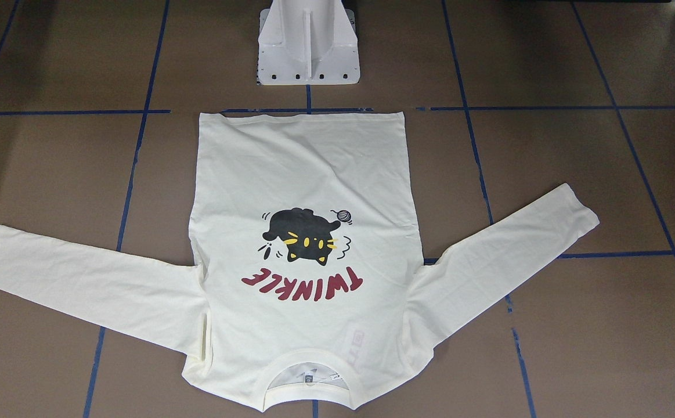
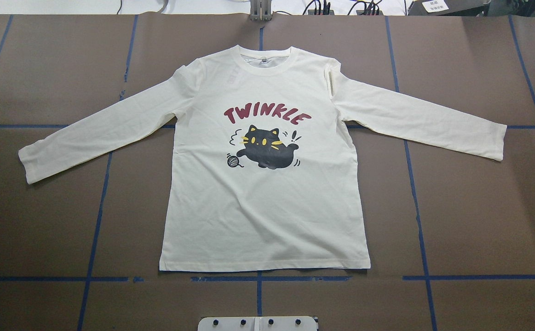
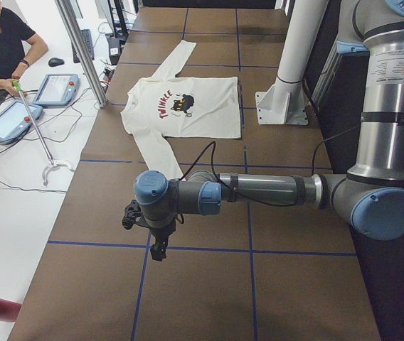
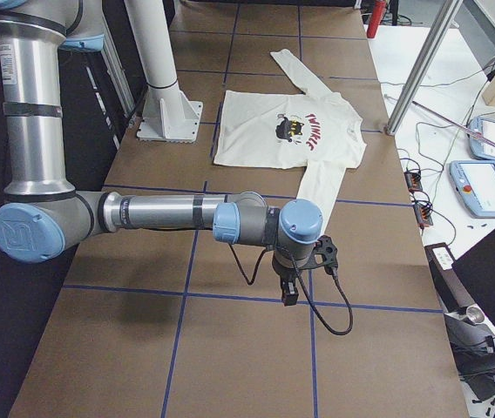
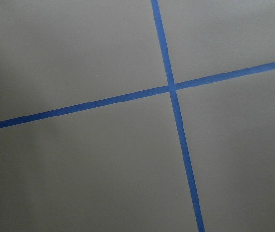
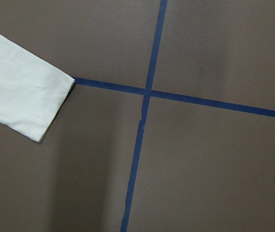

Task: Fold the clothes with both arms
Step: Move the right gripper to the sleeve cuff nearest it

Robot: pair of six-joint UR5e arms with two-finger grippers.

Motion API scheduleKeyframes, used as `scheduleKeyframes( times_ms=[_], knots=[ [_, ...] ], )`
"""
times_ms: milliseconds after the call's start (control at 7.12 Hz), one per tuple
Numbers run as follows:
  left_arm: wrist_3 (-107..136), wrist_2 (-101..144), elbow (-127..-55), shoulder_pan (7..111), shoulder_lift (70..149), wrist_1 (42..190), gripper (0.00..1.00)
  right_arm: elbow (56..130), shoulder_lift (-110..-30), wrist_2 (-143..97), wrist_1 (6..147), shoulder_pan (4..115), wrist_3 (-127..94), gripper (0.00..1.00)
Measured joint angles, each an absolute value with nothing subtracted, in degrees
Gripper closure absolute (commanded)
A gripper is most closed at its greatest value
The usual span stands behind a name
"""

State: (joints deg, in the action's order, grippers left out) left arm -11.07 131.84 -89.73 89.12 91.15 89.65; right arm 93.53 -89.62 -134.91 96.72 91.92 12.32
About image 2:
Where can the black box with label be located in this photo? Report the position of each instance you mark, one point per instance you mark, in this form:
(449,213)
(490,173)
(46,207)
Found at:
(459,8)

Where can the cream long-sleeve cat shirt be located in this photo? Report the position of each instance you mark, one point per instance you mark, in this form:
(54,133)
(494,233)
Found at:
(264,170)

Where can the grey aluminium frame post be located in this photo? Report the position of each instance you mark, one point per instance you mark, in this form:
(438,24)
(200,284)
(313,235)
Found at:
(260,10)

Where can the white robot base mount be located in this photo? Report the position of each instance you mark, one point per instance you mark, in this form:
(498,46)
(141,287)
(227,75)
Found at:
(259,323)

